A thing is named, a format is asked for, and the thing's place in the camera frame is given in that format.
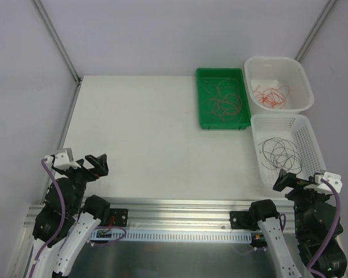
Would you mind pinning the white slotted cable duct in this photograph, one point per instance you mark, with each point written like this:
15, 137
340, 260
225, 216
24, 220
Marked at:
172, 236

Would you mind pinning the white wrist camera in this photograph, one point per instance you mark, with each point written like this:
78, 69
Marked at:
318, 182
62, 159

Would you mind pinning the white perforated basket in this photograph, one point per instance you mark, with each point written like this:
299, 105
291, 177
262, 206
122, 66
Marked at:
286, 142

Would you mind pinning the aluminium rail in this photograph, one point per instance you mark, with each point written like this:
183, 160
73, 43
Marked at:
179, 215

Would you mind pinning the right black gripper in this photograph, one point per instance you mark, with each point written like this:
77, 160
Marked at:
296, 183

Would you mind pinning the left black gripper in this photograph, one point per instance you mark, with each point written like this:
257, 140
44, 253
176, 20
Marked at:
85, 168

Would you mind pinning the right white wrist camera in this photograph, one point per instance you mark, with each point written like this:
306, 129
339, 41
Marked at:
318, 182

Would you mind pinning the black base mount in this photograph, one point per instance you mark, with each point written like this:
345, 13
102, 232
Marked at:
118, 217
241, 220

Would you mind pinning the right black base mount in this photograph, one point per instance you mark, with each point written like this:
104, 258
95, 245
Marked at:
241, 220

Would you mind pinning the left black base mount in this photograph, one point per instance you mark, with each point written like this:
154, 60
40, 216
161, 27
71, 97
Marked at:
118, 217

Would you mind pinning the right aluminium corner post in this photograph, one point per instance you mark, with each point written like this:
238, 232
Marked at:
315, 29

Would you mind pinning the green plastic tray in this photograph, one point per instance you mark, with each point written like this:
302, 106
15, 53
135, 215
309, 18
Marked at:
222, 99

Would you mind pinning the aluminium corner post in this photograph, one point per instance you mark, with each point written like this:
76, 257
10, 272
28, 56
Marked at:
49, 26
315, 29

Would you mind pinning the left aluminium corner post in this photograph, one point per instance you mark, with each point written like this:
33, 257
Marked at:
49, 26

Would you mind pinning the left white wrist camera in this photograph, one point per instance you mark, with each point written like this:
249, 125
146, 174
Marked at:
62, 159

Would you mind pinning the white plastic tub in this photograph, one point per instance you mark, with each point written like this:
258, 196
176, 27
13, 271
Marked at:
277, 85

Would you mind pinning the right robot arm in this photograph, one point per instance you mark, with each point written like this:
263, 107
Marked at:
316, 206

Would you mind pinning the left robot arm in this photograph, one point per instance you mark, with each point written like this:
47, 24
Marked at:
68, 218

